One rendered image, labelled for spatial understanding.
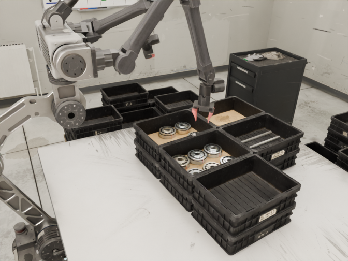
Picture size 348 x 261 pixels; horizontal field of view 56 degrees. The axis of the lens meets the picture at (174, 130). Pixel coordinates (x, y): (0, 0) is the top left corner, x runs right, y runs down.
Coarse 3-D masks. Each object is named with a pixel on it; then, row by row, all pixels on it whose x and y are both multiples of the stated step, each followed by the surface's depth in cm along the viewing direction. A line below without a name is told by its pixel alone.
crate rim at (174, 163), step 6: (210, 132) 186; (222, 132) 185; (186, 138) 179; (192, 138) 180; (168, 144) 173; (240, 144) 175; (162, 150) 168; (246, 150) 170; (168, 156) 163; (240, 156) 164; (174, 162) 159; (228, 162) 160; (180, 168) 155; (210, 168) 155; (186, 174) 151; (198, 174) 151; (192, 180) 150
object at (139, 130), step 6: (168, 114) 203; (144, 120) 196; (150, 120) 197; (204, 120) 197; (138, 132) 187; (204, 132) 185; (144, 138) 182; (150, 138) 178; (180, 138) 178; (156, 144) 172; (162, 144) 173
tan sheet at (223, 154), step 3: (222, 150) 187; (222, 153) 185; (225, 153) 185; (222, 156) 182; (207, 159) 179; (210, 159) 179; (213, 159) 179; (216, 159) 179; (219, 159) 179; (207, 162) 177; (216, 162) 177; (219, 162) 177; (192, 165) 174; (195, 165) 174; (198, 165) 174; (201, 165) 174; (189, 168) 172; (198, 168) 172; (201, 168) 172
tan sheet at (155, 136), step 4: (192, 128) 208; (152, 136) 199; (156, 136) 199; (176, 136) 200; (180, 136) 200; (184, 136) 200; (156, 140) 195; (160, 140) 195; (164, 140) 195; (168, 140) 195; (172, 140) 195
